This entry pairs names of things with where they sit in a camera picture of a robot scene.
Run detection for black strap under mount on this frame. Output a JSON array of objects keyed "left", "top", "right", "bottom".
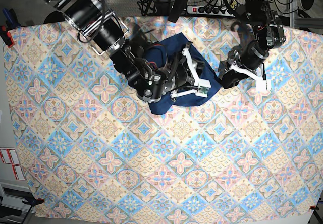
[{"left": 167, "top": 0, "right": 188, "bottom": 23}]

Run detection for red white labels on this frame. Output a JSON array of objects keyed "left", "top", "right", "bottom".
[{"left": 1, "top": 148, "right": 25, "bottom": 181}]

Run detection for black round stand base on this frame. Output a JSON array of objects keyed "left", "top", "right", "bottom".
[{"left": 44, "top": 11, "right": 65, "bottom": 24}]

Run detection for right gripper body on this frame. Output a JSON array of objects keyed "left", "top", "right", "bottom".
[{"left": 160, "top": 53, "right": 202, "bottom": 95}]

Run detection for red black clamp top-left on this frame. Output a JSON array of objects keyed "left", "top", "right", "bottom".
[{"left": 1, "top": 26, "right": 14, "bottom": 48}]

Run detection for patterned tile tablecloth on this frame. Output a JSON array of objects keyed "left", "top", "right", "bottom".
[{"left": 3, "top": 23, "right": 322, "bottom": 223}]

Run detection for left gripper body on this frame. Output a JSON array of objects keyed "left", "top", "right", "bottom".
[{"left": 227, "top": 41, "right": 269, "bottom": 70}]

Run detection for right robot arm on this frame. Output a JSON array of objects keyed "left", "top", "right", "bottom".
[{"left": 44, "top": 0, "right": 211, "bottom": 103}]

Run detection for blue long-sleeve T-shirt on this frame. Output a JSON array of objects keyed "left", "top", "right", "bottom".
[{"left": 144, "top": 33, "right": 222, "bottom": 115}]

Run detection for white power strip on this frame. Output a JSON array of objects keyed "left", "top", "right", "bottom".
[{"left": 186, "top": 5, "right": 233, "bottom": 17}]

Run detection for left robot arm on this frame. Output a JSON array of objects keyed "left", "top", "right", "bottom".
[{"left": 221, "top": 0, "right": 286, "bottom": 91}]

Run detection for red clamp bottom-right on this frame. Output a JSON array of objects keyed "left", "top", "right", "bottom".
[{"left": 310, "top": 206, "right": 319, "bottom": 211}]

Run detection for blue clamp bottom-left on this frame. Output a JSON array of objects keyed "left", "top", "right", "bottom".
[{"left": 22, "top": 197, "right": 44, "bottom": 207}]

